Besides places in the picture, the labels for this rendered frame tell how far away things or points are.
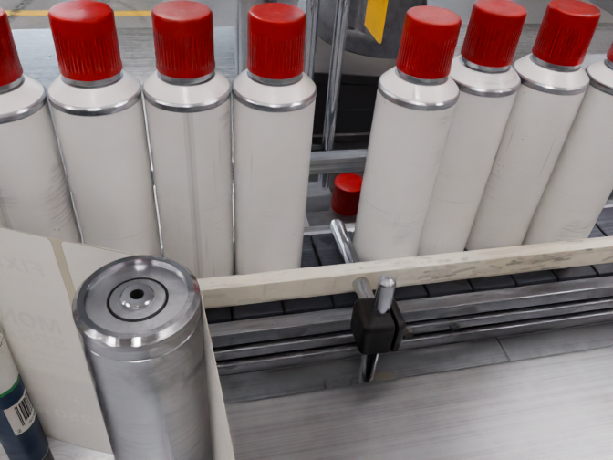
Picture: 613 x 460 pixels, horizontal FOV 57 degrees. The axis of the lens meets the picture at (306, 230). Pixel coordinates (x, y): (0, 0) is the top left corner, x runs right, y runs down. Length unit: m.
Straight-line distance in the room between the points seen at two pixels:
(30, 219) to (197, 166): 0.10
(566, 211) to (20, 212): 0.38
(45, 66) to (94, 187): 0.56
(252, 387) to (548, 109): 0.29
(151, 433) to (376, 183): 0.24
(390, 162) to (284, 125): 0.08
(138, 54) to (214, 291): 0.60
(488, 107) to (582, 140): 0.09
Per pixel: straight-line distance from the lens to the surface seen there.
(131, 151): 0.35
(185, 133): 0.34
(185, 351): 0.18
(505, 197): 0.46
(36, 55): 0.96
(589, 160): 0.46
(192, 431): 0.22
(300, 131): 0.35
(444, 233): 0.45
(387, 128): 0.37
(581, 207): 0.48
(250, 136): 0.35
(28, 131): 0.35
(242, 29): 0.47
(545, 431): 0.41
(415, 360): 0.47
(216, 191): 0.37
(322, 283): 0.41
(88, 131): 0.34
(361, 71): 0.68
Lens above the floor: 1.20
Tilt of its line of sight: 40 degrees down
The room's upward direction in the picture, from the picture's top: 5 degrees clockwise
